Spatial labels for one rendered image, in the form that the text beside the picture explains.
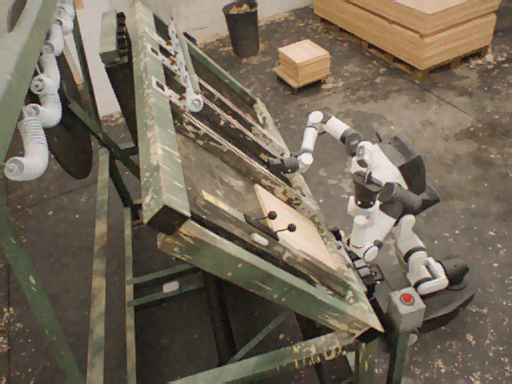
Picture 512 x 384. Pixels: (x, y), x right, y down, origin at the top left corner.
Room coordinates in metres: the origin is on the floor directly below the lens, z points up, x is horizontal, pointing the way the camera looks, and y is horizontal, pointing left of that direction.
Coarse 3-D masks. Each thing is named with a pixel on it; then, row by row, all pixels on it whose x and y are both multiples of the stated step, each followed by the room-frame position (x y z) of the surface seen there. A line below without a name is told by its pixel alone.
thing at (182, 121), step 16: (176, 96) 1.72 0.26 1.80; (176, 112) 1.67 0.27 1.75; (176, 128) 1.67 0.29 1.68; (192, 128) 1.68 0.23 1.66; (208, 128) 1.74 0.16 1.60; (208, 144) 1.68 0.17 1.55; (224, 144) 1.70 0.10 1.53; (224, 160) 1.69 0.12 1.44; (240, 160) 1.70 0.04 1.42; (256, 176) 1.71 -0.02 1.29; (272, 176) 1.76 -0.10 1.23; (272, 192) 1.72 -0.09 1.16; (288, 192) 1.73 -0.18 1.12; (304, 208) 1.73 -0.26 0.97
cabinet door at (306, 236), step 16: (256, 192) 1.60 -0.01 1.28; (272, 208) 1.52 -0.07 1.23; (288, 208) 1.64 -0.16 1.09; (272, 224) 1.36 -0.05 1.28; (288, 224) 1.47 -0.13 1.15; (304, 224) 1.60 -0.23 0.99; (288, 240) 1.31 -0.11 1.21; (304, 240) 1.42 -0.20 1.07; (320, 240) 1.53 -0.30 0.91; (320, 256) 1.37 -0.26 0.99
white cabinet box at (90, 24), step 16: (80, 0) 5.09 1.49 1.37; (96, 0) 5.14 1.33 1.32; (80, 16) 5.07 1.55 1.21; (96, 16) 5.12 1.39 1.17; (96, 32) 5.10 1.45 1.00; (96, 48) 5.08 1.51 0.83; (96, 64) 5.06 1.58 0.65; (96, 80) 5.04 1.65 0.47; (96, 96) 5.02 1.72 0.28; (112, 96) 5.07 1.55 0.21; (112, 112) 5.05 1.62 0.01
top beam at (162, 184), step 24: (144, 0) 2.90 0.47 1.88; (144, 24) 2.40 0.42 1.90; (144, 48) 2.05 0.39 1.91; (144, 72) 1.81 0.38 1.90; (144, 96) 1.61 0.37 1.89; (144, 120) 1.44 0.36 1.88; (168, 120) 1.45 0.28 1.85; (144, 144) 1.28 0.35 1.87; (168, 144) 1.26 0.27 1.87; (144, 168) 1.15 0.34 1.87; (168, 168) 1.11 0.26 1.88; (144, 192) 1.04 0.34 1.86; (168, 192) 0.98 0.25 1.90; (144, 216) 0.93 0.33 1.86; (168, 216) 0.92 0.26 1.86
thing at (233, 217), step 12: (204, 192) 1.22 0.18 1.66; (204, 204) 1.18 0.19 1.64; (216, 204) 1.19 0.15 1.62; (228, 216) 1.19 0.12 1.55; (240, 216) 1.21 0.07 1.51; (240, 228) 1.19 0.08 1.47; (252, 228) 1.20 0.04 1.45; (276, 240) 1.21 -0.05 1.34; (300, 252) 1.24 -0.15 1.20; (312, 264) 1.22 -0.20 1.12; (324, 264) 1.27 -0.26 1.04; (324, 276) 1.23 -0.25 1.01; (336, 276) 1.24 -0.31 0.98
